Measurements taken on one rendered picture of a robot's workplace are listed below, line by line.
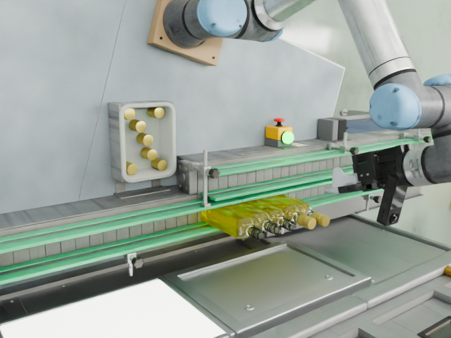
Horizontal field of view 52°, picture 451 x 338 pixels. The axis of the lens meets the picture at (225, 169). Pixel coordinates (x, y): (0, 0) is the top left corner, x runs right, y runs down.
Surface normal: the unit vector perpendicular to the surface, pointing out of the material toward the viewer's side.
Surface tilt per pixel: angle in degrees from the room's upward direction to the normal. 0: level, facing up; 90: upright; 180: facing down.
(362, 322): 90
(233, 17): 11
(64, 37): 0
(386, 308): 90
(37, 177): 0
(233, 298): 90
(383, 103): 93
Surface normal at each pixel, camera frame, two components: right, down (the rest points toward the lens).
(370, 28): -0.56, -0.09
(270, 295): 0.00, -0.97
